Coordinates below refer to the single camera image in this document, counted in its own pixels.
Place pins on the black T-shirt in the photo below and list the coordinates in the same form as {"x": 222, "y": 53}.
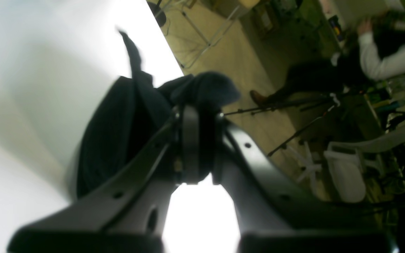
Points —
{"x": 133, "y": 110}

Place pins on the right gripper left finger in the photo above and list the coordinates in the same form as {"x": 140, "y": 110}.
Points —
{"x": 126, "y": 214}

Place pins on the seated person in background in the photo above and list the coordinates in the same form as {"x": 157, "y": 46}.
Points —
{"x": 373, "y": 52}

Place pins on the white plastic chair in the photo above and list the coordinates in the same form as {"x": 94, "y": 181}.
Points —
{"x": 348, "y": 161}

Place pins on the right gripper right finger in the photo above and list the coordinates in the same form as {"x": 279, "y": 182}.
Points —
{"x": 274, "y": 214}

